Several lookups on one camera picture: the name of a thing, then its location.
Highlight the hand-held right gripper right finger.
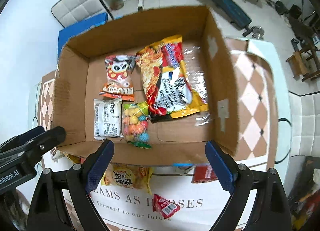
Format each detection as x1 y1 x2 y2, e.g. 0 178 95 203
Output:
205 141 294 231

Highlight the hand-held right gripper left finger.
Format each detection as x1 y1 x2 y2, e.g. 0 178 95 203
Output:
26 139 115 231

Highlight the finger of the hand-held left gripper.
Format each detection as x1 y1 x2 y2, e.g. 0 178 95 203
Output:
0 126 45 148
0 126 67 162

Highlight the yellow crinkled chip bag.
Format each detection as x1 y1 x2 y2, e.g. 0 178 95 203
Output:
66 154 83 164

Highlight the yellow rice cracker bag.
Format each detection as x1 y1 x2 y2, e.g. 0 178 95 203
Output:
101 162 153 195

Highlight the red triangular snack packet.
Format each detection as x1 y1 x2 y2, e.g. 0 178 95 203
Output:
153 193 181 219

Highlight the brown cardboard box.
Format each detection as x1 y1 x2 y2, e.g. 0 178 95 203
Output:
51 5 240 168

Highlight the white wrapped cake packet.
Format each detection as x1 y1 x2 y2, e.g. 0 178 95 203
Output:
93 97 125 140

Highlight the checkered printed tablecloth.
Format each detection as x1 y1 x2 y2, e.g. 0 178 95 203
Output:
40 38 279 231

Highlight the colourful candy ball bag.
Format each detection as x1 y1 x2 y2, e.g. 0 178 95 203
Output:
122 101 153 150

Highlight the panda print snack packet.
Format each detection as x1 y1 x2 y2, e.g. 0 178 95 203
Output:
98 55 137 102

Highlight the white quilted leather chair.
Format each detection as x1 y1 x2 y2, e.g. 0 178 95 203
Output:
275 91 320 164

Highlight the large instant noodle pack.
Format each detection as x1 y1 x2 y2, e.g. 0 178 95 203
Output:
135 35 209 123

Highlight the blue square cushion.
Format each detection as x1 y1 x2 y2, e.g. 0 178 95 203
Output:
58 13 108 58

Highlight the small wooden stool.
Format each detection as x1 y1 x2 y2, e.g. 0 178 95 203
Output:
286 44 320 82

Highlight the chrome dumbbell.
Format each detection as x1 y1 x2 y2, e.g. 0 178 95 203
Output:
244 25 265 39

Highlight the dark brown wooden chair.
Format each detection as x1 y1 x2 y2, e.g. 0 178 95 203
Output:
290 16 320 54

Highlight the black sit-up bench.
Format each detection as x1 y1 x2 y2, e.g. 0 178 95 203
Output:
181 0 252 30

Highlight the black speaker box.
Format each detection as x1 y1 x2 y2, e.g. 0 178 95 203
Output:
289 4 302 19

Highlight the white padded chair black frame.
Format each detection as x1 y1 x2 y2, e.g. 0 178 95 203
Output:
51 0 114 28

